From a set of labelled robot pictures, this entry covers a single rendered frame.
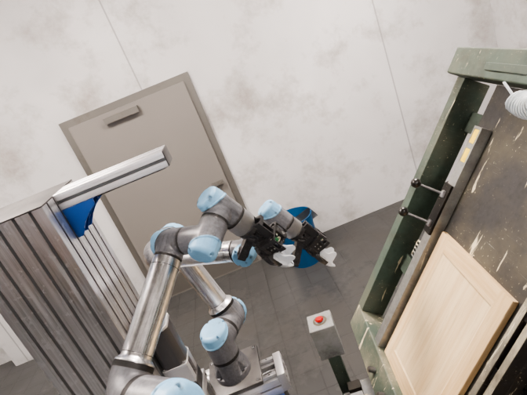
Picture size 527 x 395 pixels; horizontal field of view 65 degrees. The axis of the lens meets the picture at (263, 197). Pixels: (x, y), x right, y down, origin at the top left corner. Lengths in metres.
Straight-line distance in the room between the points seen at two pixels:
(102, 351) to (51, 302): 0.20
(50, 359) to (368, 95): 3.88
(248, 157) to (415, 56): 2.01
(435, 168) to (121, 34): 3.24
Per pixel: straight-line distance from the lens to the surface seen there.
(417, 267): 1.72
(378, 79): 4.59
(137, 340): 1.05
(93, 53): 4.37
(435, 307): 1.60
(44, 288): 1.25
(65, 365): 1.38
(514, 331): 1.22
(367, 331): 1.97
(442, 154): 1.84
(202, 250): 1.02
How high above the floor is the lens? 2.19
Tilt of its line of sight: 20 degrees down
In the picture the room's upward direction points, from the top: 22 degrees counter-clockwise
